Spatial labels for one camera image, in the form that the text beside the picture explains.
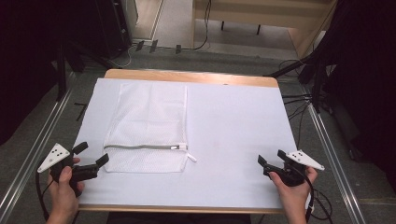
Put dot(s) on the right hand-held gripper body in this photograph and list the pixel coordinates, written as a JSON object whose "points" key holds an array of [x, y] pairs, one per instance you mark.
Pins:
{"points": [[299, 159]]}

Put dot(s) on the wooden table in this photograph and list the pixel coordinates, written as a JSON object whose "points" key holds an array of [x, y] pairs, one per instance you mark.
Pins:
{"points": [[193, 76]]}

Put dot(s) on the black metal stand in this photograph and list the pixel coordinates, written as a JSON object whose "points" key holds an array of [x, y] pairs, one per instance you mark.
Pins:
{"points": [[314, 77], [62, 71]]}

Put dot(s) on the black curtain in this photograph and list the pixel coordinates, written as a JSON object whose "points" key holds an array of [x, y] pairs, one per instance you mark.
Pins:
{"points": [[21, 62], [370, 77]]}

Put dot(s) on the light wooden bench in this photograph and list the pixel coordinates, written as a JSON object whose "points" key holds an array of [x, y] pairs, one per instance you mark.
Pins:
{"points": [[264, 15]]}

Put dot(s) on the black cabinet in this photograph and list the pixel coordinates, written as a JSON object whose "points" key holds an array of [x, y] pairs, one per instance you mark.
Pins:
{"points": [[115, 25]]}

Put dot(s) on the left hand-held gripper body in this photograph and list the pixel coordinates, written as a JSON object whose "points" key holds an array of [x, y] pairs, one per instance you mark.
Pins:
{"points": [[56, 155]]}

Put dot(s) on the person's right hand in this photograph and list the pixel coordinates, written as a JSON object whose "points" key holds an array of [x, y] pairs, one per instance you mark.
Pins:
{"points": [[294, 193]]}

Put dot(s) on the person's left hand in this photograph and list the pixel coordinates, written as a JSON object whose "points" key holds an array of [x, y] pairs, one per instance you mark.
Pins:
{"points": [[63, 193]]}

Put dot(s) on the white mesh laundry bag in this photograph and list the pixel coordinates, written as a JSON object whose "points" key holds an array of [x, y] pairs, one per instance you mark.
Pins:
{"points": [[149, 124]]}

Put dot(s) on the white table mat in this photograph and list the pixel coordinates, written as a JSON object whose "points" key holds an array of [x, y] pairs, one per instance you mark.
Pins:
{"points": [[236, 140]]}

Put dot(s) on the metal floor rail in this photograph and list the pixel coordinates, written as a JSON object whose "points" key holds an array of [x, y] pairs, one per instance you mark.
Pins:
{"points": [[34, 140], [330, 155]]}

